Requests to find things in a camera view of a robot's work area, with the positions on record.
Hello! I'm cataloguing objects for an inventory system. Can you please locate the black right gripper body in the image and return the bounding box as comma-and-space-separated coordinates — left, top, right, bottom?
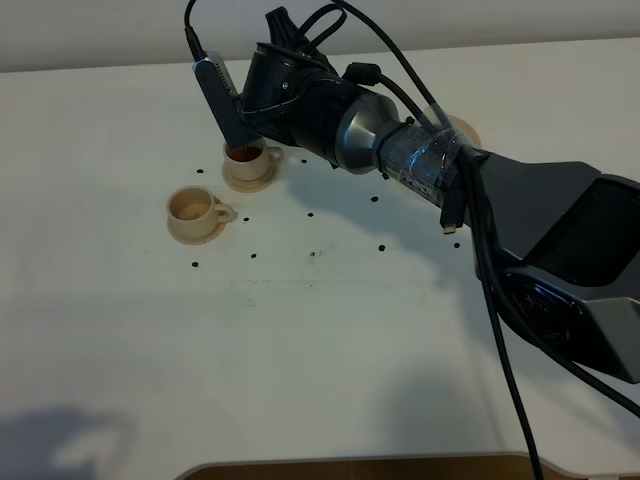
239, 7, 358, 161

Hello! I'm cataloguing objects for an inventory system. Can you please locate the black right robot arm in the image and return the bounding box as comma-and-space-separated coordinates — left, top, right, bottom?
240, 8, 639, 383

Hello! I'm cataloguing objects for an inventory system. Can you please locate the beige round teapot saucer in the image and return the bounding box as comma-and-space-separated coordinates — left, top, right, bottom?
442, 115, 482, 149

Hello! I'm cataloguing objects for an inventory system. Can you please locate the beige far teacup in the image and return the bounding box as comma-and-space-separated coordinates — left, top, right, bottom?
223, 137, 283, 182

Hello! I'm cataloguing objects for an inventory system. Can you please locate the beige teacup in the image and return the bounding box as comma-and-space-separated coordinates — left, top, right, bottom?
166, 185, 237, 226
223, 137, 283, 182

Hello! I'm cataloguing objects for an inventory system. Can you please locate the beige far cup saucer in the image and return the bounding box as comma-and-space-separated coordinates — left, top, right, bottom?
222, 162, 278, 193

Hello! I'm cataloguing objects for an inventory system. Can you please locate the beige cup saucer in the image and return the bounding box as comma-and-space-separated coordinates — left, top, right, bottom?
167, 215, 229, 245
222, 162, 278, 193

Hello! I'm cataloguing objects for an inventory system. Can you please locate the beige near teacup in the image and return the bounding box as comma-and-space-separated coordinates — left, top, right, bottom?
166, 185, 237, 226

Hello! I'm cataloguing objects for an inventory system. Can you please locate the beige near cup saucer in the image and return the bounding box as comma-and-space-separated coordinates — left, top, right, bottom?
167, 215, 229, 245

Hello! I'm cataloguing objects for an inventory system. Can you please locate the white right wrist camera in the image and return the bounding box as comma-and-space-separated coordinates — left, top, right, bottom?
193, 52, 259, 150

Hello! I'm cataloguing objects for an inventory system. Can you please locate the black right camera cable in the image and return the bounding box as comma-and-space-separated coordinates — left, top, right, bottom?
183, 0, 640, 480

